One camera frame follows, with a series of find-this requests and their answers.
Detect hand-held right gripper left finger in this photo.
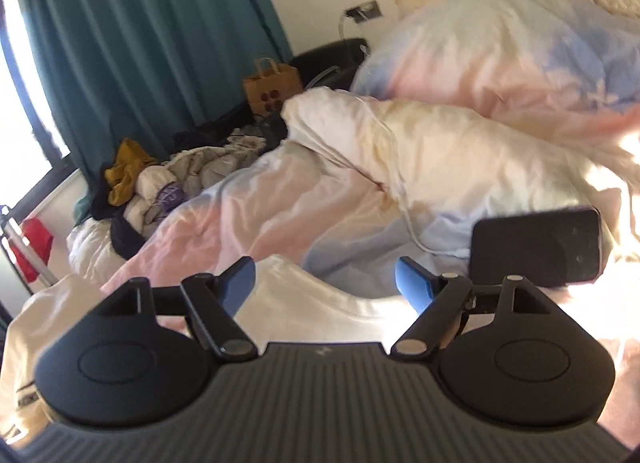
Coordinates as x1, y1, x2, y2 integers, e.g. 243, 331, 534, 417
94, 256, 259, 360

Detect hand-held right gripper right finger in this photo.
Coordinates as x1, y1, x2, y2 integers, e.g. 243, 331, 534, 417
390, 256, 557, 360

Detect cream white sweater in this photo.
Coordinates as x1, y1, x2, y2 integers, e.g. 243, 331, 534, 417
0, 254, 431, 444

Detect grey white crumpled clothes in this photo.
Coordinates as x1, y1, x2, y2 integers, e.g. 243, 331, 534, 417
135, 135, 267, 204

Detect purple patterned cloth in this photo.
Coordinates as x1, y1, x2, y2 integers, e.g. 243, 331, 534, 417
154, 180, 189, 210

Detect black cloth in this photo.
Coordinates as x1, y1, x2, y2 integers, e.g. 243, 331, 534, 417
91, 182, 147, 260

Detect black smartphone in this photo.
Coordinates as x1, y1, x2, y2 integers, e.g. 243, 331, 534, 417
469, 207, 602, 289

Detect pastel tie-dye duvet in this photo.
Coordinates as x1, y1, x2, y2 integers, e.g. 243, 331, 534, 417
67, 88, 640, 339

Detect mustard yellow cloth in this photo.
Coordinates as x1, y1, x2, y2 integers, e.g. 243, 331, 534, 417
104, 138, 159, 207

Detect brown paper bag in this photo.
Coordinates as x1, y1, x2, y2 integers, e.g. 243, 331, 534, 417
242, 57, 305, 116

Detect red cloth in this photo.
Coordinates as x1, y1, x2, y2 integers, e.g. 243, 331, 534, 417
10, 218, 55, 282

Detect metal pole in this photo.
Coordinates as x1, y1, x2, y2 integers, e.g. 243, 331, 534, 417
0, 205, 57, 290

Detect pastel tie-dye pillow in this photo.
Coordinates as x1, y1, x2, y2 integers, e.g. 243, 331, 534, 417
350, 0, 640, 144

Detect teal curtain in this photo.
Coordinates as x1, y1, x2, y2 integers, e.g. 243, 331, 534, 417
10, 0, 296, 184

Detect dark framed window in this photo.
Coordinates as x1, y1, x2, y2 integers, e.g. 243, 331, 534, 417
0, 0, 76, 224

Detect white charging cable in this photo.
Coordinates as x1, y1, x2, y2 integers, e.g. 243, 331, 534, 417
357, 95, 472, 259

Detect wall power socket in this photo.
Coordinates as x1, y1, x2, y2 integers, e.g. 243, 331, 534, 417
345, 0, 384, 24

